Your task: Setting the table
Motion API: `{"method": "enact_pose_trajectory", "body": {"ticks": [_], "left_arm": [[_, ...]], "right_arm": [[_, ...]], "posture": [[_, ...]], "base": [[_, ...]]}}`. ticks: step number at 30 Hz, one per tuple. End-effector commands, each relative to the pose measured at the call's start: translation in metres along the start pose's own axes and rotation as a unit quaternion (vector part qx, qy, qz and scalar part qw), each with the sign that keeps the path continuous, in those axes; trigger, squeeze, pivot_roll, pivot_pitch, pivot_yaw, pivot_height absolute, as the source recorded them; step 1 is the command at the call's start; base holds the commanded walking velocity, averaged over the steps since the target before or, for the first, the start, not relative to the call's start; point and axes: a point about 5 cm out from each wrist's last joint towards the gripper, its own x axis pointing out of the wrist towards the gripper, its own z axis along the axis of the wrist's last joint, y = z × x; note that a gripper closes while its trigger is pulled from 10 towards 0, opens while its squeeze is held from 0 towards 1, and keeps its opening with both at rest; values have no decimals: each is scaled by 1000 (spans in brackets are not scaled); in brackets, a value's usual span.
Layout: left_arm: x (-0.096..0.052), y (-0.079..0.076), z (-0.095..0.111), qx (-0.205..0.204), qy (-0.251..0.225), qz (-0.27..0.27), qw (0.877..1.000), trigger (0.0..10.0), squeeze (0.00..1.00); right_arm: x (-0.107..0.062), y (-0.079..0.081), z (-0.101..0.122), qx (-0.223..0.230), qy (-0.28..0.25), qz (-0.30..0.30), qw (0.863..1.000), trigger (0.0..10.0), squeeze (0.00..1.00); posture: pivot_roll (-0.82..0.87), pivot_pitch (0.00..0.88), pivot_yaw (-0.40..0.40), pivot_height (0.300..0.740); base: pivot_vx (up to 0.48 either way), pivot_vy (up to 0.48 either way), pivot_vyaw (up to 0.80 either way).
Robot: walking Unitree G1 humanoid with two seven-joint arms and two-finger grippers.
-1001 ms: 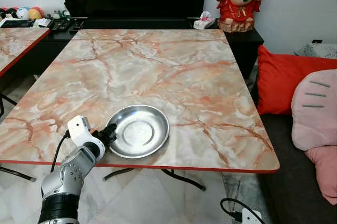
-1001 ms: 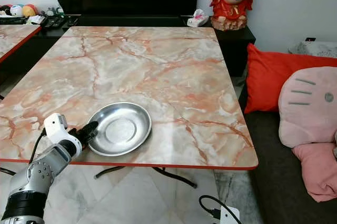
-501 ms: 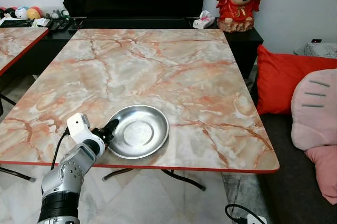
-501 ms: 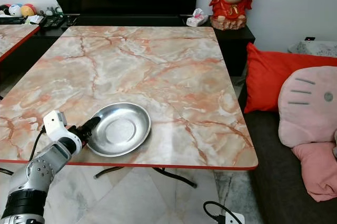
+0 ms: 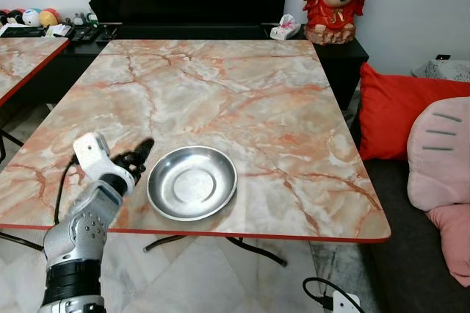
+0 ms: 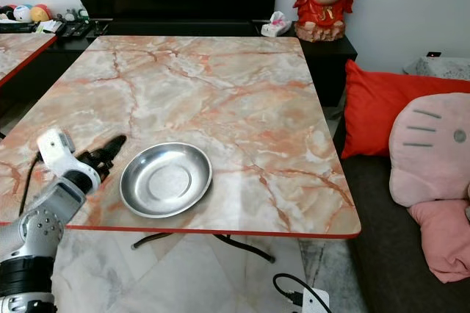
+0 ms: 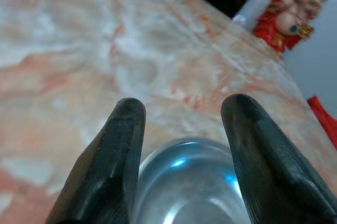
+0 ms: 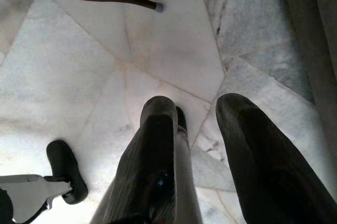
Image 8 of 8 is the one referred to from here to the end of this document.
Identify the black robot left foot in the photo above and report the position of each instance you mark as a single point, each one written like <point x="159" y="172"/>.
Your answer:
<point x="65" y="168"/>

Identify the dark furniture panel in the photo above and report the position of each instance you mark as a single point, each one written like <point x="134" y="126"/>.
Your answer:
<point x="316" y="24"/>

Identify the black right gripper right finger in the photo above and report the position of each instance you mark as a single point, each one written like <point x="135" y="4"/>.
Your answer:
<point x="268" y="171"/>

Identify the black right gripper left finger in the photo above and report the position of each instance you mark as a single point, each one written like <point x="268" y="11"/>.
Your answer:
<point x="158" y="155"/>

